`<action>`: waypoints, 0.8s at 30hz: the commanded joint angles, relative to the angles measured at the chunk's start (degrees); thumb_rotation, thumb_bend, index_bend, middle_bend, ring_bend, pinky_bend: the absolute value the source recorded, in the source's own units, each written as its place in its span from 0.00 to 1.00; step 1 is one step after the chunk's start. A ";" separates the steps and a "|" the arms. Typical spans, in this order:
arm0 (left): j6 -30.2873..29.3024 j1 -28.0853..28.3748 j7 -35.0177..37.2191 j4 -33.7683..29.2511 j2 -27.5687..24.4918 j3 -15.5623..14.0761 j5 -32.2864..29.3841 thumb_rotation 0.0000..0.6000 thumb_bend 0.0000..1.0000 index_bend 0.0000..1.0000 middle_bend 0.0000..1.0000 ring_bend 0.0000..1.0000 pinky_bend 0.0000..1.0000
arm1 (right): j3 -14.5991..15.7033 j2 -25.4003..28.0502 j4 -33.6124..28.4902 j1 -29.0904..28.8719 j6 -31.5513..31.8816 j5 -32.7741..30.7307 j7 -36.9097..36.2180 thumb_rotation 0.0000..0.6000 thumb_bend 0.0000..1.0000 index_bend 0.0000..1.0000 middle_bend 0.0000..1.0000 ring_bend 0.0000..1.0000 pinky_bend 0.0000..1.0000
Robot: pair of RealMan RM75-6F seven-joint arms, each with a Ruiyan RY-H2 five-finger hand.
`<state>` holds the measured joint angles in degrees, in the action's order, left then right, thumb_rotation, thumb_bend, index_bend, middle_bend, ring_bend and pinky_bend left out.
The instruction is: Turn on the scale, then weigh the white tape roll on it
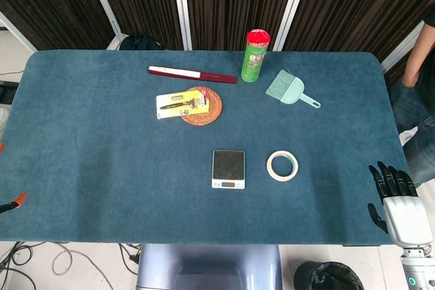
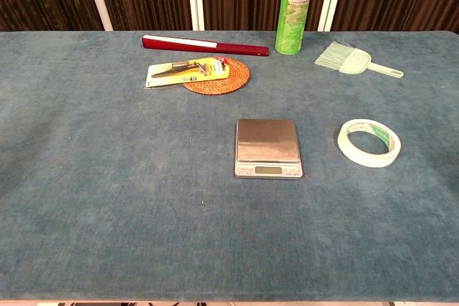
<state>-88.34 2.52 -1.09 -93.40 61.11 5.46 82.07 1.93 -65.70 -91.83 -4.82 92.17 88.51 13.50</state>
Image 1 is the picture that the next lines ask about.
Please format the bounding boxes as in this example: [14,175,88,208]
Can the person in jeans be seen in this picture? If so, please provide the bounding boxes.
[388,7,435,186]

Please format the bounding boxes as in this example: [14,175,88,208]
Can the black floor cables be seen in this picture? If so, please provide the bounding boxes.
[0,241,37,290]

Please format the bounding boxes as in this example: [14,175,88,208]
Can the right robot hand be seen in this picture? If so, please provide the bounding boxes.
[367,160,434,249]

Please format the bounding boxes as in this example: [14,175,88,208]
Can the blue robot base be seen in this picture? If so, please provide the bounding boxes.
[135,243,283,290]

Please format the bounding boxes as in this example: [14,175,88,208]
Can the razor in yellow package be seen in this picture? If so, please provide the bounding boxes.
[156,88,211,120]

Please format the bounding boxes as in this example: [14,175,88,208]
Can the black cable with plug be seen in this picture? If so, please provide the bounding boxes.
[118,242,141,276]

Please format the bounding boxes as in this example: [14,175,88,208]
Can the black bag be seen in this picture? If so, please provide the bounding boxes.
[119,34,164,51]

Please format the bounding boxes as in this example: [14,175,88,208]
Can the black floor box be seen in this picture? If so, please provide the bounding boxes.
[0,79,19,106]

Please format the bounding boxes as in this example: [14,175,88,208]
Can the green can with red lid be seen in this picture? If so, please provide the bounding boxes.
[240,29,272,84]

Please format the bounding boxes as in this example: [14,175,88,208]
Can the blue table mat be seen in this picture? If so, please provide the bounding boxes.
[0,49,424,247]

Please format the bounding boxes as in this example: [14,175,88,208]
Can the small digital scale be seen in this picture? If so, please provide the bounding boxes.
[211,149,246,190]

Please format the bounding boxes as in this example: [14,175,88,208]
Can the orange woven coaster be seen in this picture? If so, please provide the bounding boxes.
[179,86,224,126]

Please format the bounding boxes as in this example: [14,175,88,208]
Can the white floor cable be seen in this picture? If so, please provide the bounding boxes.
[52,242,115,290]

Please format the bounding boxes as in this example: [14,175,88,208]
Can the mint green hand brush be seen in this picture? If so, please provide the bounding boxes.
[265,69,321,109]

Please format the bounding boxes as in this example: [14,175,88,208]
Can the masking tape roll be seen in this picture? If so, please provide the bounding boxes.
[266,150,300,183]

